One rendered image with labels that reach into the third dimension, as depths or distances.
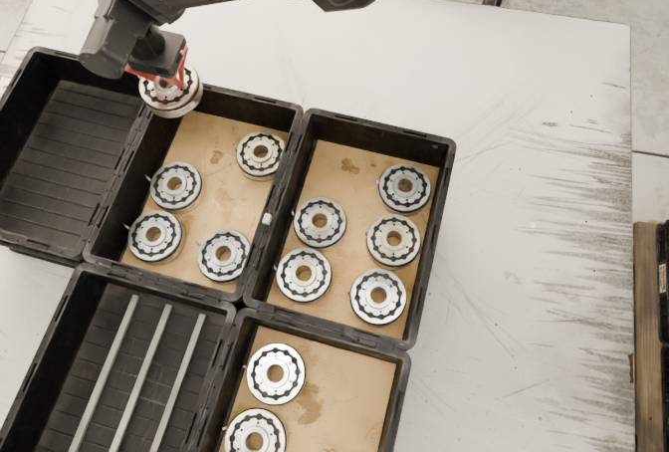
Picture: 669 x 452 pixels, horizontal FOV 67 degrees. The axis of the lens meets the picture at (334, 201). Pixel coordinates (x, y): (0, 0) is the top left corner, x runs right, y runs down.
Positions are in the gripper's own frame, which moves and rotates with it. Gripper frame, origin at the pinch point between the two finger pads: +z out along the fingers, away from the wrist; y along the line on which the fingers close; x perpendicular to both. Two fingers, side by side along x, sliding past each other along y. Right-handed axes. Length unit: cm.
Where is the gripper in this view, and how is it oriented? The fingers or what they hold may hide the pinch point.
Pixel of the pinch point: (166, 79)
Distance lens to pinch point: 93.7
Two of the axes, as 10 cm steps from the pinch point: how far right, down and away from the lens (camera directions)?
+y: 9.6, 2.4, -1.1
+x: 2.6, -9.1, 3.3
